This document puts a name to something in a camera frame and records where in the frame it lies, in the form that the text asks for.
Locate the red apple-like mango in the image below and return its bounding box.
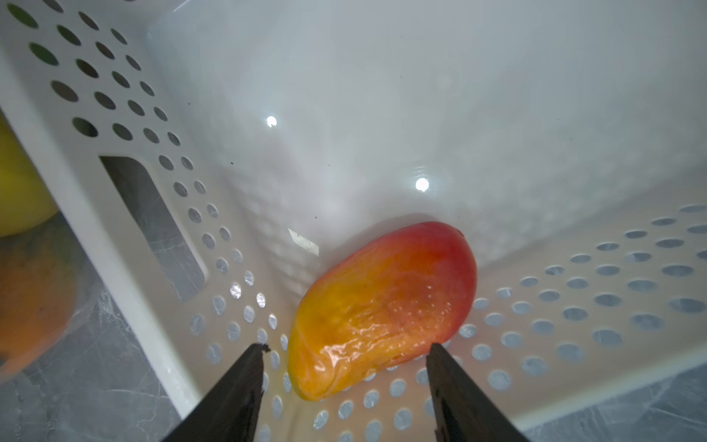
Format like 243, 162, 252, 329
287, 222, 478, 401

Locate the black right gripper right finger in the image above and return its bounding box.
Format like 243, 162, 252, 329
426, 343, 528, 442

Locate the clear zip-top bag blue zipper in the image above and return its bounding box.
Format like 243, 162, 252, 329
1, 119, 99, 382

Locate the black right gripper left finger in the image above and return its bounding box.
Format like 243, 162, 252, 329
164, 344, 270, 442

